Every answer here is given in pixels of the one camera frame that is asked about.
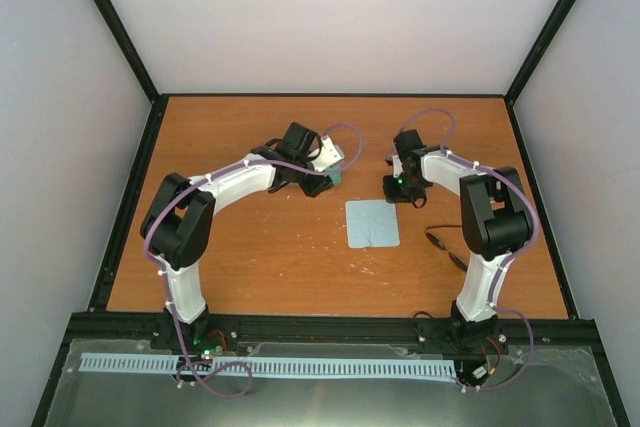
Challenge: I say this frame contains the grey glasses case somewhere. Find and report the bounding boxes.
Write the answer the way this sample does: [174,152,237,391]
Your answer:
[324,146,345,186]

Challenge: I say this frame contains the light blue cleaning cloth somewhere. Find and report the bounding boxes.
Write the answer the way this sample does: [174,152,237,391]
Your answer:
[345,200,400,249]

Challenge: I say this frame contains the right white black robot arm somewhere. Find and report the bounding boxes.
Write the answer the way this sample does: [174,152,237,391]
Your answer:
[383,129,540,351]

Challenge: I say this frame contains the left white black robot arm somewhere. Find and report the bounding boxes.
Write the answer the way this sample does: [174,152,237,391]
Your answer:
[141,122,344,350]

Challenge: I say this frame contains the black sunglasses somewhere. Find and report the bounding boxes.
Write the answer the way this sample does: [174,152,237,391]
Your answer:
[424,224,468,272]

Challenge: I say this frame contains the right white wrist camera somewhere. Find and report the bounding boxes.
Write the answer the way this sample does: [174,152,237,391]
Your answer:
[386,154,403,179]

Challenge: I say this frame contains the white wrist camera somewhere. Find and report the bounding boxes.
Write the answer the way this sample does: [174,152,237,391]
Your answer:
[308,136,345,172]
[386,154,403,179]

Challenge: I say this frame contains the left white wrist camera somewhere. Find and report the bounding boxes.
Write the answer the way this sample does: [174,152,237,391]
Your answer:
[308,136,345,172]

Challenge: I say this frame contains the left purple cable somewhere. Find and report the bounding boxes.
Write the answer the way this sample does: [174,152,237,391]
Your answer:
[142,122,364,396]

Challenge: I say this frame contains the purple cable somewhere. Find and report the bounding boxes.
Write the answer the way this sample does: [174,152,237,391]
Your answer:
[142,122,364,396]
[399,107,542,394]

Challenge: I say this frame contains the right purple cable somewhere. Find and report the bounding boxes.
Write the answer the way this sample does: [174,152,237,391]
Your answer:
[399,107,542,394]

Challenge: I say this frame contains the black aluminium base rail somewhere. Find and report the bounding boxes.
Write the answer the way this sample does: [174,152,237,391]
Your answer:
[64,312,601,354]

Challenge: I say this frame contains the light blue cable duct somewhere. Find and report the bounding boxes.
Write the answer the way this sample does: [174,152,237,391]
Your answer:
[78,353,456,382]

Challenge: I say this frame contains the left black frame post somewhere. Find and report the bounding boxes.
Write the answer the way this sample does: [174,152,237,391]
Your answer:
[92,0,160,104]

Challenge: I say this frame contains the black frame post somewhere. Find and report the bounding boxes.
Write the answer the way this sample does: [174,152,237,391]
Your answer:
[92,0,160,104]
[504,0,577,107]

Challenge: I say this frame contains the right black frame post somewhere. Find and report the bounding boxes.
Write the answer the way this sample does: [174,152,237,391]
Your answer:
[504,0,577,107]

